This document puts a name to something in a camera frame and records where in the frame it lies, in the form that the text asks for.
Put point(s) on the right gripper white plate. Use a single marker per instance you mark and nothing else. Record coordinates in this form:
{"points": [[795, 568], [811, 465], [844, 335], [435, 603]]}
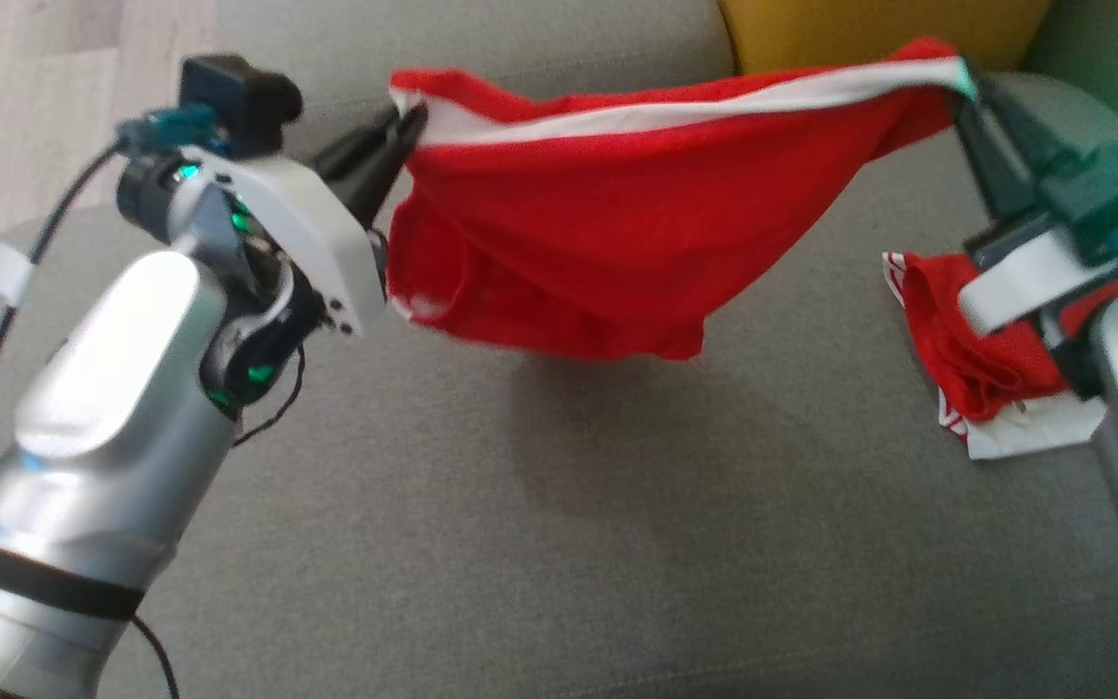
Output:
{"points": [[1035, 282]]}

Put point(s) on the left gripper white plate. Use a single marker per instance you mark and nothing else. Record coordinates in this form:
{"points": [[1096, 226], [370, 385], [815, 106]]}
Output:
{"points": [[316, 233]]}

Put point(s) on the red white basketball jersey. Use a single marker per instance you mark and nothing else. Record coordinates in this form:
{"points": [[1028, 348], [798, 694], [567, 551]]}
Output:
{"points": [[967, 359]]}

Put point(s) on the red shorts with white stripe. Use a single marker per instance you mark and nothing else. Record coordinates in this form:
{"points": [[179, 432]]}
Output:
{"points": [[617, 233]]}

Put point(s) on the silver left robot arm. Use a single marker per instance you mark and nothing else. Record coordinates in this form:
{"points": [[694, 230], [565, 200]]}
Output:
{"points": [[103, 417]]}

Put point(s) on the grey sofa backrest panel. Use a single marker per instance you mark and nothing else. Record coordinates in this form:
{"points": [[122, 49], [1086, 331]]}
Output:
{"points": [[1102, 49]]}

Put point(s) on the grey sofa seat cushion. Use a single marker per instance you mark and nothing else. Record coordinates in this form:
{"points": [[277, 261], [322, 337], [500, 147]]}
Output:
{"points": [[520, 39]]}

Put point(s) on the large yellow sofa back cushion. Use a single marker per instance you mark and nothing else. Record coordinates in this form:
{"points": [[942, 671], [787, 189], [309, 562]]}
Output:
{"points": [[860, 29]]}

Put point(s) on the large grey sofa ottoman cushion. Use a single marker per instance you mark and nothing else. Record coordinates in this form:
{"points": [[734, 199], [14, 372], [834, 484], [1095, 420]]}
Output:
{"points": [[569, 534]]}

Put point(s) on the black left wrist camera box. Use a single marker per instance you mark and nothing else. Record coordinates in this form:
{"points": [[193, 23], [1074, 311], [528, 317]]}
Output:
{"points": [[239, 97]]}

